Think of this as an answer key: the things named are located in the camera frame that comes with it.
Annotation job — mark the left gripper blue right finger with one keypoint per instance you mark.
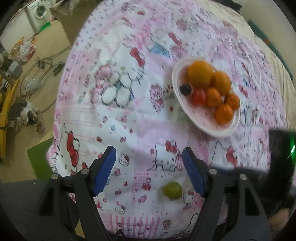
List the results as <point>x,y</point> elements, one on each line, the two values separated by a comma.
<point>197,171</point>

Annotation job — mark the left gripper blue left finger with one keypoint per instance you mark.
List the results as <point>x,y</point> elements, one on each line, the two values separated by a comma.
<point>101,170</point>

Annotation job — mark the green grape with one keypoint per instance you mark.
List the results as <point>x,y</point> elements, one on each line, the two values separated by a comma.
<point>172,190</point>

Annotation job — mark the small tangerine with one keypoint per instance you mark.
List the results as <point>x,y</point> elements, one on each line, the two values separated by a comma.
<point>224,114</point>
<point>213,97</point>
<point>233,101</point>

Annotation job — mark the red cherry tomato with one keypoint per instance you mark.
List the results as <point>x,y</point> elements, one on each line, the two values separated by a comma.
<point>198,97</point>

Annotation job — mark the white pink strawberry plate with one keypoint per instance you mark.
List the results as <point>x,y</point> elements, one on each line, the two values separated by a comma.
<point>201,116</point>

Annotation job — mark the green floor mat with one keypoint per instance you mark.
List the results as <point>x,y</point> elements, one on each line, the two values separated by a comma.
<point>37,157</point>

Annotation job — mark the pink Hello Kitty bedsheet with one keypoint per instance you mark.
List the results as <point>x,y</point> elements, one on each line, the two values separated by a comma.
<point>116,90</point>

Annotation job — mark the large orange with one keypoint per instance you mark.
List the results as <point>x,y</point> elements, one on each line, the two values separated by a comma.
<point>221,81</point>
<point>200,74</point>

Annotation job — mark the grey white cat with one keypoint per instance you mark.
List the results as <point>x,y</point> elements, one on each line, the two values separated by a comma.
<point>24,112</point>

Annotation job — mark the yellow wooden rack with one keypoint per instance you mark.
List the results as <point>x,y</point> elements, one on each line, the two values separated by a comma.
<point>8,101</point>

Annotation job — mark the teal headboard edge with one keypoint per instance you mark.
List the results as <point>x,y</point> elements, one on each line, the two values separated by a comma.
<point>259,33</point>

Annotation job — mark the red white plastic bag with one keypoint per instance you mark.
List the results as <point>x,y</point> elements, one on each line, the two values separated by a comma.
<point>26,51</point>

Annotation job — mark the white washing machine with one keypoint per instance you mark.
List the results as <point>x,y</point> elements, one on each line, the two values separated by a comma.
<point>38,13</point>

